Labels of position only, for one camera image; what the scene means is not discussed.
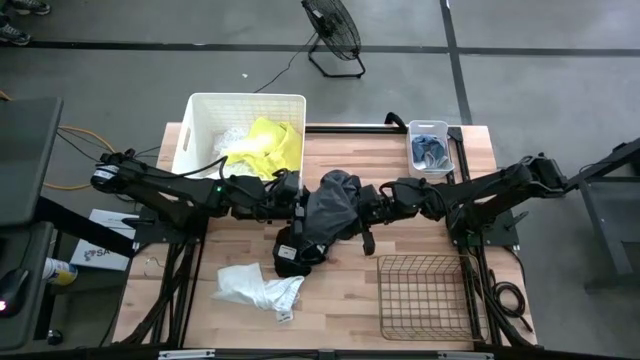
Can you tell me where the black cloth with white label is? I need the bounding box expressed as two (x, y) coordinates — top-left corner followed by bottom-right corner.
(271, 224), (332, 279)

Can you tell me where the black side stand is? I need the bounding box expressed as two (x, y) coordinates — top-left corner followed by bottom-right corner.
(564, 135), (640, 294)

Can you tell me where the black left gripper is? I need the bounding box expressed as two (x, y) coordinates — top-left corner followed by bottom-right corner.
(269, 168), (307, 247)

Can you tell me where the black curved hook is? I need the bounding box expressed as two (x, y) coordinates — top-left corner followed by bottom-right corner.
(383, 111), (410, 135)

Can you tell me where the black rig frame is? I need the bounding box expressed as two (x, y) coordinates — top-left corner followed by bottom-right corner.
(112, 123), (540, 351)

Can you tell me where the gold wire basket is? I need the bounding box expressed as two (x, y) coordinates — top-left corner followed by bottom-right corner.
(375, 253), (490, 344)

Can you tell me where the white perforated laundry basket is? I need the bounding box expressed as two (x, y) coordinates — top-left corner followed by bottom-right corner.
(171, 92), (308, 182)

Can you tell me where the white printed box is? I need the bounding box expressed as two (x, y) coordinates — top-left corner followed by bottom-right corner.
(68, 208), (140, 273)

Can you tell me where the yellow extension cable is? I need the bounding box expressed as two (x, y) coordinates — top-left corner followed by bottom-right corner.
(42, 123), (117, 192)

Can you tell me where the yellow-green shirt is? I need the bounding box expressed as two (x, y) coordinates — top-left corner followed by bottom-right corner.
(222, 116), (305, 182)

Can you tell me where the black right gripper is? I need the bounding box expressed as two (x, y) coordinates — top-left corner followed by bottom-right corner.
(357, 183), (397, 257)

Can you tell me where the black computer mouse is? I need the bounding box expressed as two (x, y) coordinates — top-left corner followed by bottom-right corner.
(0, 267), (31, 317)

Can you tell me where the dark grey cloth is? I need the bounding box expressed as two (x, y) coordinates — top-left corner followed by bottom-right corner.
(303, 168), (365, 247)

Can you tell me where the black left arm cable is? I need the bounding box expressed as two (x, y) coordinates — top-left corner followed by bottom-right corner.
(134, 154), (231, 181)

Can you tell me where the silver aluminium rail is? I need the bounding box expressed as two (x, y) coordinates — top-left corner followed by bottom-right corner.
(436, 351), (496, 360)
(157, 349), (217, 360)

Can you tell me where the coiled black cable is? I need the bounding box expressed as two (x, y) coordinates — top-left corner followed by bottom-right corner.
(487, 277), (535, 335)

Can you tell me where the black floor fan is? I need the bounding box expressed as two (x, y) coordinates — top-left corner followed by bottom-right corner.
(300, 0), (367, 80)

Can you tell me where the grey desk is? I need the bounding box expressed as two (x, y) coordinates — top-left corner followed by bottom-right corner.
(0, 96), (65, 351)

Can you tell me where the small white plastic bin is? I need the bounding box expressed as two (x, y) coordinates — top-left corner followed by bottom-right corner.
(406, 119), (457, 180)

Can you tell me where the person's shoe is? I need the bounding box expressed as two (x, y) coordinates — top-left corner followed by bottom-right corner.
(0, 0), (52, 16)
(0, 20), (32, 48)

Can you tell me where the blue cloth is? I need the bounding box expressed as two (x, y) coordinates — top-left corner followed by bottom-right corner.
(411, 133), (450, 169)

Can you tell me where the white and yellow can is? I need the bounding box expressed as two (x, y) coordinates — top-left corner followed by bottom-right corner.
(41, 256), (80, 288)

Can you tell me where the black fan power cable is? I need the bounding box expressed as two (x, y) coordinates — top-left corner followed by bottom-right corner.
(253, 30), (320, 95)

